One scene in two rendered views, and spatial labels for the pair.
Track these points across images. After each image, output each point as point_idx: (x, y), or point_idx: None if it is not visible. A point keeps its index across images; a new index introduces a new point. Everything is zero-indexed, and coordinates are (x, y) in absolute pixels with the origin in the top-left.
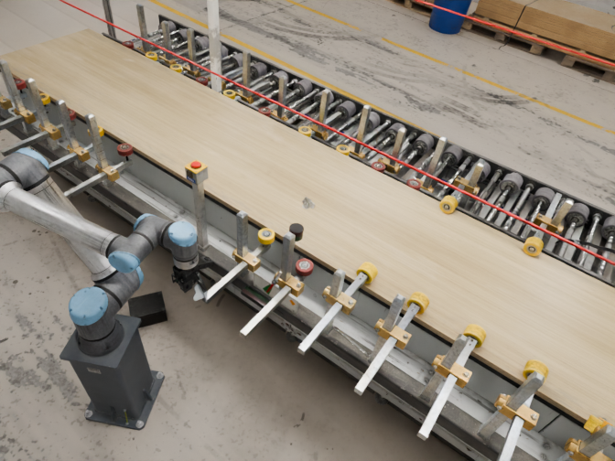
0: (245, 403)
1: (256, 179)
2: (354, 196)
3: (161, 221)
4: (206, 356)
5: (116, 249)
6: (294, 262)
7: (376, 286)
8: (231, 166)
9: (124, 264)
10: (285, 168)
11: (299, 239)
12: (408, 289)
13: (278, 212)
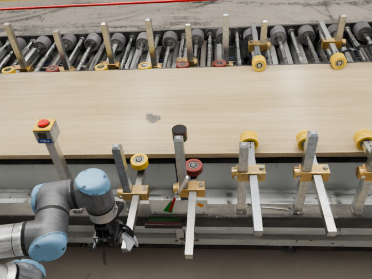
0: None
1: (91, 122)
2: (184, 93)
3: (61, 183)
4: None
5: (34, 237)
6: (171, 174)
7: (262, 148)
8: (60, 124)
9: (53, 248)
10: (110, 102)
11: (186, 138)
12: (287, 136)
13: (134, 137)
